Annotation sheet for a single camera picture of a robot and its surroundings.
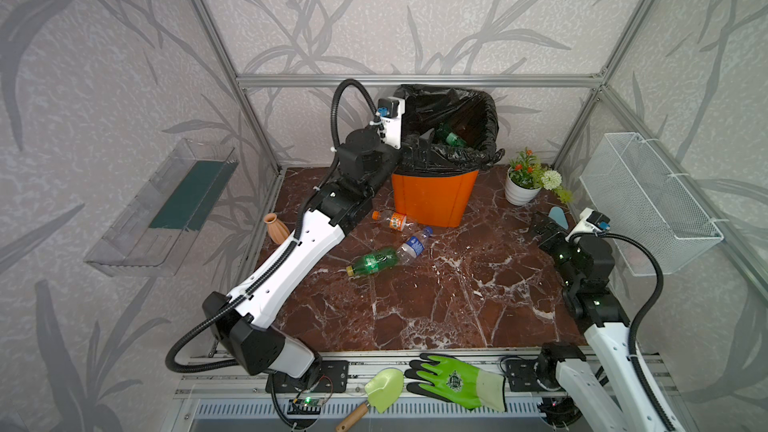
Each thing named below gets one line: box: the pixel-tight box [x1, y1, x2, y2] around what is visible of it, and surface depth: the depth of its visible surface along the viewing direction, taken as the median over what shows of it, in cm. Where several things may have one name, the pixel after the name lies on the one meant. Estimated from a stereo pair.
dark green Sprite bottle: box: [346, 248, 399, 276], surface depth 91 cm
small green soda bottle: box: [436, 123, 467, 148], surface depth 96 cm
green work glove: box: [404, 353, 506, 411], surface depth 74 cm
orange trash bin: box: [392, 170, 479, 228], surface depth 93 cm
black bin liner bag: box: [394, 84, 505, 175], surface depth 93 cm
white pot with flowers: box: [505, 146, 573, 206], surface depth 102 cm
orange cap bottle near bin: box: [371, 210, 414, 231], surface depth 101 cm
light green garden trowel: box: [335, 368, 404, 432], surface depth 74 cm
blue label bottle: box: [396, 226, 434, 265], surface depth 96 cm
